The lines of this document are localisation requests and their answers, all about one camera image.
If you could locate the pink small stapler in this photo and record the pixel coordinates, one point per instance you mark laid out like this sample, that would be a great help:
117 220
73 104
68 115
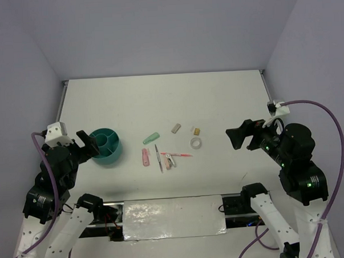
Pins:
169 161

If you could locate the clear tape roll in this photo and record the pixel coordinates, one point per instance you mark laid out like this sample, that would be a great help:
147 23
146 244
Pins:
195 143

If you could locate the silver foil plate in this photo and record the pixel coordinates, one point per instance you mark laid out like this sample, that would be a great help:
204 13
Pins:
173 218

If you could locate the grey eraser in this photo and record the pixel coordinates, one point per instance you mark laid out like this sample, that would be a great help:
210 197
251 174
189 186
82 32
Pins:
176 128

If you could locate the teal round organizer container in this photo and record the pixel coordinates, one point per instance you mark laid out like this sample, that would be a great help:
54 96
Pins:
109 145

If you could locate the yellow eraser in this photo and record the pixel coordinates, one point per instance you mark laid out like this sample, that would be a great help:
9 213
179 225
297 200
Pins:
196 131

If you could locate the grey clear pen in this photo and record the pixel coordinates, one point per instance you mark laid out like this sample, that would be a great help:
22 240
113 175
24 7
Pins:
158 158

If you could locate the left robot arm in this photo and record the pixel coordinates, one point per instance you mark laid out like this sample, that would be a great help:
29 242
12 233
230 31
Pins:
43 207

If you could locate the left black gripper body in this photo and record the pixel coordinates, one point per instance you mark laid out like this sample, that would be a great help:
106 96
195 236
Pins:
79 155

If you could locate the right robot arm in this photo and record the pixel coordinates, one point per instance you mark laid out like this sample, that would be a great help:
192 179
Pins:
302 181

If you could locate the pink correction tape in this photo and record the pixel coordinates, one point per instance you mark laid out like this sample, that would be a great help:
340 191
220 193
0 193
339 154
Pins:
145 157

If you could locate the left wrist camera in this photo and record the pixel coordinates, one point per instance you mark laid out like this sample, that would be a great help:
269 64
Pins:
56 135

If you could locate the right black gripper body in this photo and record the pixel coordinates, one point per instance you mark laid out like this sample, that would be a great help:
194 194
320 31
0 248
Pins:
266 137

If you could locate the red pen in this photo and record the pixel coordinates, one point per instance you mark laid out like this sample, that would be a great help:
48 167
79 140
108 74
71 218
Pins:
175 154

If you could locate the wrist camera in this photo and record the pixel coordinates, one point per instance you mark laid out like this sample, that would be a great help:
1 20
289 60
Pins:
56 135
277 110

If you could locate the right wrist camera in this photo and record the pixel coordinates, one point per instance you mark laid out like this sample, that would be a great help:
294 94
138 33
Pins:
277 110

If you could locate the green pen cap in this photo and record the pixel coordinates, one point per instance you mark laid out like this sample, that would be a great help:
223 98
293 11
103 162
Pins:
151 138

